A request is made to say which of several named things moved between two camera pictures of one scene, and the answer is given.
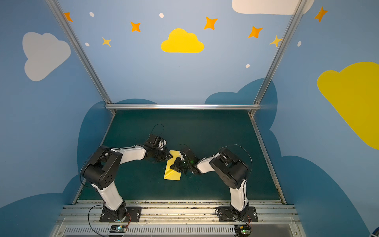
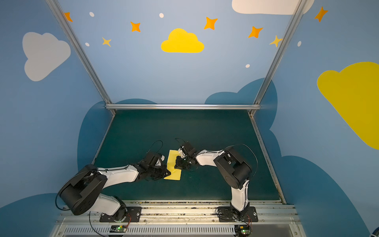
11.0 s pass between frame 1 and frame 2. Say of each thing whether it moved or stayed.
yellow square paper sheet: stayed
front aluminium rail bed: stayed
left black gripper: moved
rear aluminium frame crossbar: stayed
